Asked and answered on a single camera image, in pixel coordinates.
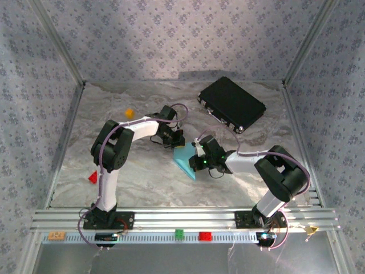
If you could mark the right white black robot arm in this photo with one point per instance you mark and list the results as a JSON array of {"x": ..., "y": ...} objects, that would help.
[{"x": 282, "y": 177}]

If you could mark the red toy block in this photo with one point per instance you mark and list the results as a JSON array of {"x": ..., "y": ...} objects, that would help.
[{"x": 93, "y": 177}]

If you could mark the yellow folded paper piece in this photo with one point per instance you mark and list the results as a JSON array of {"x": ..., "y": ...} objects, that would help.
[{"x": 311, "y": 230}]

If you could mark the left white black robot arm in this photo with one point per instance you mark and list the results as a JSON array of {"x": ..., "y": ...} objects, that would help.
[{"x": 111, "y": 154}]

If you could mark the orange label tag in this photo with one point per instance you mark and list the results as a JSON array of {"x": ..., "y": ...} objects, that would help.
[{"x": 57, "y": 235}]

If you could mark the small orange cube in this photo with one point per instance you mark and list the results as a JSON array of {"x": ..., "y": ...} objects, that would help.
[{"x": 130, "y": 113}]

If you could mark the light blue paper sheet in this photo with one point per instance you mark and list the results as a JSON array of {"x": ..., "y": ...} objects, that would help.
[{"x": 182, "y": 158}]

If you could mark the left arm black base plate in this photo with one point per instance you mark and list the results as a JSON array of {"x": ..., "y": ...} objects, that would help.
[{"x": 128, "y": 219}]

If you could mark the aluminium table side rail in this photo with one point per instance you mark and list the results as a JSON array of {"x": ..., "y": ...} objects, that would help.
[
  {"x": 291, "y": 105},
  {"x": 68, "y": 128}
]

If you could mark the red studded brick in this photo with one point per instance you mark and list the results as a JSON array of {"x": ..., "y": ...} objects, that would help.
[{"x": 205, "y": 236}]

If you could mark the small green block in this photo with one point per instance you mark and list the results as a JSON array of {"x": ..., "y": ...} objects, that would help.
[{"x": 179, "y": 233}]

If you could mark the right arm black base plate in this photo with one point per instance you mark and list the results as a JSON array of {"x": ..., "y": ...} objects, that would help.
[{"x": 241, "y": 219}]

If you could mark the aluminium mounting rail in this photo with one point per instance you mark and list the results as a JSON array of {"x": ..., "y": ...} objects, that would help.
[{"x": 185, "y": 217}]

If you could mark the aluminium frame post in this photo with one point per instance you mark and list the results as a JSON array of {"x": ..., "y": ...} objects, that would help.
[
  {"x": 58, "y": 42},
  {"x": 310, "y": 42}
]

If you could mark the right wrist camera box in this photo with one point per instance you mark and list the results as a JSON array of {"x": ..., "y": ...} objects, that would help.
[{"x": 199, "y": 147}]

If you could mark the black hard case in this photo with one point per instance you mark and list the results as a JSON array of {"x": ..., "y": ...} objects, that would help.
[{"x": 231, "y": 102}]

